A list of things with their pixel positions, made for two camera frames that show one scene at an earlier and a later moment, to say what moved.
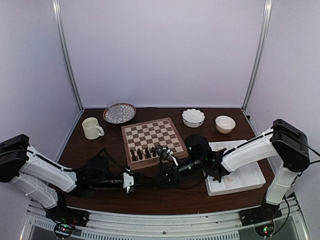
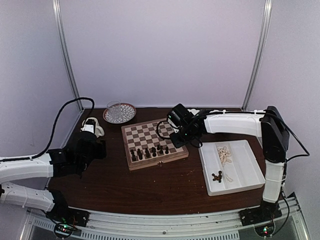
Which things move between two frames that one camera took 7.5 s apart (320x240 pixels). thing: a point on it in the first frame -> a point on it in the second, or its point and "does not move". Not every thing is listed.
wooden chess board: (140, 139) does not move
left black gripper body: (107, 183) -> (100, 153)
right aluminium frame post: (264, 41) does not move
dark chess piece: (148, 155) does not move
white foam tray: (249, 176) does not move
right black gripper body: (177, 178) -> (185, 138)
